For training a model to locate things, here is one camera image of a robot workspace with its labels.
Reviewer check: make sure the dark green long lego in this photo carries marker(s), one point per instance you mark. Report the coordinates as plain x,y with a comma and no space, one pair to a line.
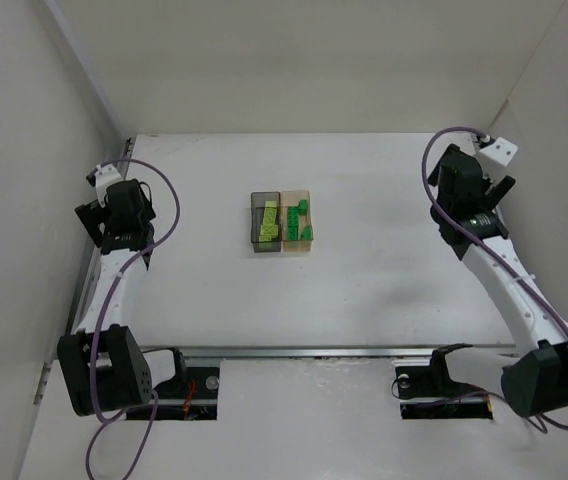
293,233
292,217

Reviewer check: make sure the grey transparent container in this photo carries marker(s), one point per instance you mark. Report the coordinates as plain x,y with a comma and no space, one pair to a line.
257,202

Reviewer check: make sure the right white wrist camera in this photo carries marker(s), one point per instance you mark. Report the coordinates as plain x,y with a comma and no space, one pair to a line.
494,154

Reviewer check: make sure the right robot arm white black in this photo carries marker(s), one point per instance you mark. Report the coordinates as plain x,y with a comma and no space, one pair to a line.
531,384

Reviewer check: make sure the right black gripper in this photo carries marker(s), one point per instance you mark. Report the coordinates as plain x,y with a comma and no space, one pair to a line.
502,186

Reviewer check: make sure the orange transparent container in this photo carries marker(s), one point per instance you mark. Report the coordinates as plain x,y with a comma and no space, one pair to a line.
291,199

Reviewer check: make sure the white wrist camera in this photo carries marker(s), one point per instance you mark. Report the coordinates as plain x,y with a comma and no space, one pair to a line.
101,178
494,154

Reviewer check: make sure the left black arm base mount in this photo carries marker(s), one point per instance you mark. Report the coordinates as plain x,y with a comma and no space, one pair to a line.
193,399

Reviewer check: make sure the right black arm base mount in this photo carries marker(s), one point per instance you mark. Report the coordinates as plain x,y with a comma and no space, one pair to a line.
427,392

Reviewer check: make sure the lime green 2x3 lego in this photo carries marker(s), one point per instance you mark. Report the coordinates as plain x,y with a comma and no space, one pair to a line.
270,216

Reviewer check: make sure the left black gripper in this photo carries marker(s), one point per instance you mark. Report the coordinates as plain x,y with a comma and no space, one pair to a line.
90,223

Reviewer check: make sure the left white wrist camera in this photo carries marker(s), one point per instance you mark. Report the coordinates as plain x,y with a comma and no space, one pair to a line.
101,178

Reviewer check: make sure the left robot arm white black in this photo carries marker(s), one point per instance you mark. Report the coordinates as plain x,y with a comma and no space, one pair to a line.
103,366

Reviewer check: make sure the aluminium front rail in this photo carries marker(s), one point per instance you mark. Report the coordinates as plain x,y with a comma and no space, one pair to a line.
271,352

